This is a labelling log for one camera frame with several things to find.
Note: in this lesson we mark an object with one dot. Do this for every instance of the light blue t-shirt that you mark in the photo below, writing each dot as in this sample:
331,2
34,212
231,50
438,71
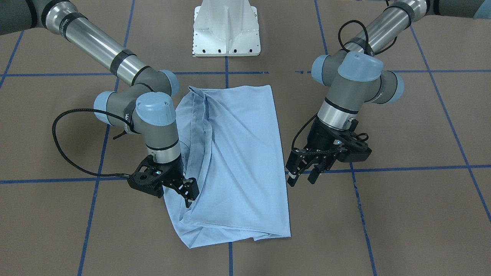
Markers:
231,145

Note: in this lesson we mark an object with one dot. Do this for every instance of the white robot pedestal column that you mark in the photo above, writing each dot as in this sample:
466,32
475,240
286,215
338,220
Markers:
226,28

